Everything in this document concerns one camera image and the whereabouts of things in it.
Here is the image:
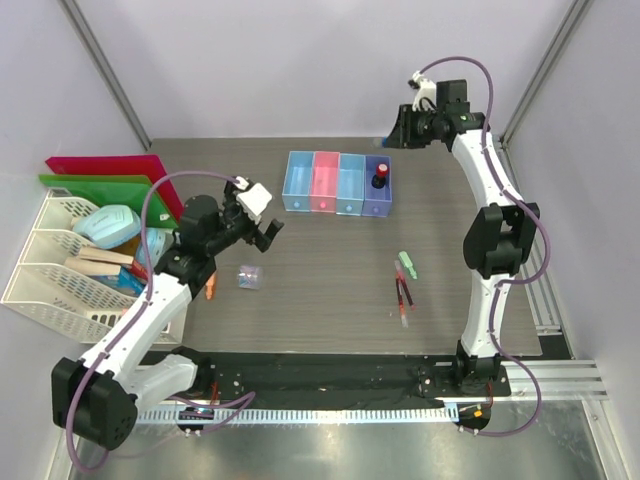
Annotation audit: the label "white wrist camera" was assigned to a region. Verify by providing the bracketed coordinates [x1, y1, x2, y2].
[408, 71, 436, 111]
[234, 176, 273, 225]

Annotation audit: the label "pink drawer box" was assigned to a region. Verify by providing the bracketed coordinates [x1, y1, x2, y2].
[310, 151, 339, 213]

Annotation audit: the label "slotted cable duct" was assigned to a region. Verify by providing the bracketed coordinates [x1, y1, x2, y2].
[83, 405, 460, 426]

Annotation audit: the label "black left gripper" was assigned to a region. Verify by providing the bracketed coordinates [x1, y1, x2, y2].
[205, 178, 282, 256]

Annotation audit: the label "sky blue drawer box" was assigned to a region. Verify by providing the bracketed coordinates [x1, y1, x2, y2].
[281, 151, 314, 212]

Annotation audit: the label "beige wooden book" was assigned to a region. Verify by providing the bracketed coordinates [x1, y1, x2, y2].
[63, 246, 134, 276]

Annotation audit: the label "orange highlighter marker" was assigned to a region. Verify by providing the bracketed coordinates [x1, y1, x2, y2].
[205, 273, 217, 300]

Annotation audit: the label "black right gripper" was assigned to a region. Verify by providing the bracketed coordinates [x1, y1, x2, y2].
[383, 104, 442, 150]

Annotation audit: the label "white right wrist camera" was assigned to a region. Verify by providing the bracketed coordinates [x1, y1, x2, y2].
[408, 71, 436, 111]

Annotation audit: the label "light blue drawer box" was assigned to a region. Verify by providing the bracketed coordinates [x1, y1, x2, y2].
[336, 153, 365, 216]

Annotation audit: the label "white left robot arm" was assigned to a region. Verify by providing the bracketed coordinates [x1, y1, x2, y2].
[51, 177, 283, 451]

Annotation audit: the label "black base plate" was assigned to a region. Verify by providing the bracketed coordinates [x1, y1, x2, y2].
[92, 349, 511, 407]

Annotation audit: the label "clear red pen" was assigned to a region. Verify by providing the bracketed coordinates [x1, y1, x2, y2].
[398, 300, 408, 329]

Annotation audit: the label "green plastic folder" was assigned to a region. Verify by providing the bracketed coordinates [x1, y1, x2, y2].
[38, 174, 177, 229]

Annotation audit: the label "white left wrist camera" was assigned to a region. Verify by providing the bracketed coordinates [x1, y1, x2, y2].
[234, 176, 273, 225]

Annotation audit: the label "red black stamp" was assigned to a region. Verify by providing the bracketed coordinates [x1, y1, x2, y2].
[371, 163, 389, 189]

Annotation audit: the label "red book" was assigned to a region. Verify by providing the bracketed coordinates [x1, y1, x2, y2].
[127, 260, 148, 284]

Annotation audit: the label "dark red pen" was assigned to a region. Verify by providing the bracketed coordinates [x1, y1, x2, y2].
[395, 278, 404, 302]

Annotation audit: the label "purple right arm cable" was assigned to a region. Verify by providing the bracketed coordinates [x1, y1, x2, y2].
[417, 55, 554, 437]

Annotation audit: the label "light blue headphone case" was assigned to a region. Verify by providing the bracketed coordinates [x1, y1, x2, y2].
[72, 205, 141, 250]

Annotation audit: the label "white mesh file organizer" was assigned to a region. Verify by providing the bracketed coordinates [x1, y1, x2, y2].
[0, 187, 189, 346]

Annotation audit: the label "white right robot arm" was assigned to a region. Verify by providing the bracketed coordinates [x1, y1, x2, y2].
[383, 73, 540, 396]

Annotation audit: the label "purple drawer box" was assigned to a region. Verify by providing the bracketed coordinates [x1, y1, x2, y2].
[362, 155, 393, 217]

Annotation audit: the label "light blue headphones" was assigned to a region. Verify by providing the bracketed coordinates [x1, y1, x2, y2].
[134, 228, 173, 267]

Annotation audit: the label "magenta plastic folder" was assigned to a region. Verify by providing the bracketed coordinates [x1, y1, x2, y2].
[45, 154, 183, 221]

